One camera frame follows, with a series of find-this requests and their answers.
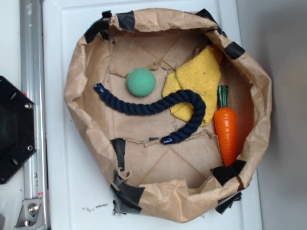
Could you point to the brown paper bag tray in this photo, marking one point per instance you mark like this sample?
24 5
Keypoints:
178 182

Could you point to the green dimpled ball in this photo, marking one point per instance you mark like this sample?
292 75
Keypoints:
141 82

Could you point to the aluminium extrusion rail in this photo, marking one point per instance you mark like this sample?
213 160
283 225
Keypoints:
32 79

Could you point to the yellow microfiber cloth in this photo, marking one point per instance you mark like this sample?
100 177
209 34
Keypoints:
201 75

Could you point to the orange toy carrot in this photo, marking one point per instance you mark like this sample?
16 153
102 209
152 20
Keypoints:
226 127

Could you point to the metal corner bracket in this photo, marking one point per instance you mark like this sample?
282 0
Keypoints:
31 216

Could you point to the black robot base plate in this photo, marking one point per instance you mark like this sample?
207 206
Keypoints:
17 130

